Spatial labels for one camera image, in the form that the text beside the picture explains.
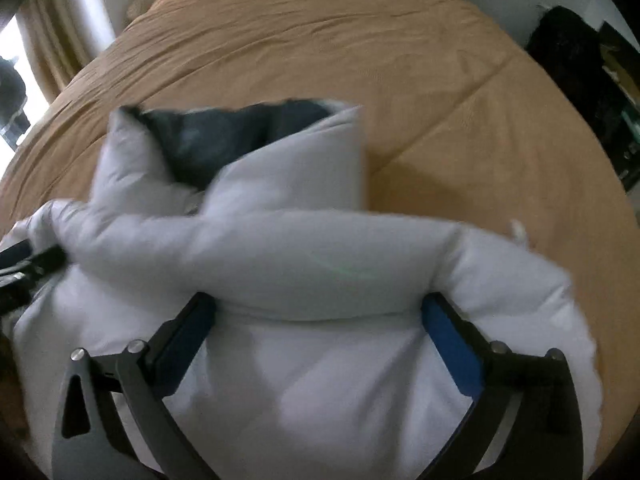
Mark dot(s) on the round beige lamp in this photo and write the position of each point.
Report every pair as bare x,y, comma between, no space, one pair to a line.
136,9

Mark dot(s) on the tan bed cover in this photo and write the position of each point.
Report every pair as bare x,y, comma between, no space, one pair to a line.
461,123

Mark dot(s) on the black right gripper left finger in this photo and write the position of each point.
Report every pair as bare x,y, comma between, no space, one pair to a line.
90,441

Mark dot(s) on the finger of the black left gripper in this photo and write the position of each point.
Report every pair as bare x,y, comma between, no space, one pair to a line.
23,269

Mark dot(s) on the beige curtain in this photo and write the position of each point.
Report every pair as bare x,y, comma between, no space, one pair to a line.
54,49

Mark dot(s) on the white puffer jacket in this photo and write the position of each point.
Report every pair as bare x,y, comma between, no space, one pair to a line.
318,368

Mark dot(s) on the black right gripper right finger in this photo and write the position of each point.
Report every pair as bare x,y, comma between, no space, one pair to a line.
524,420

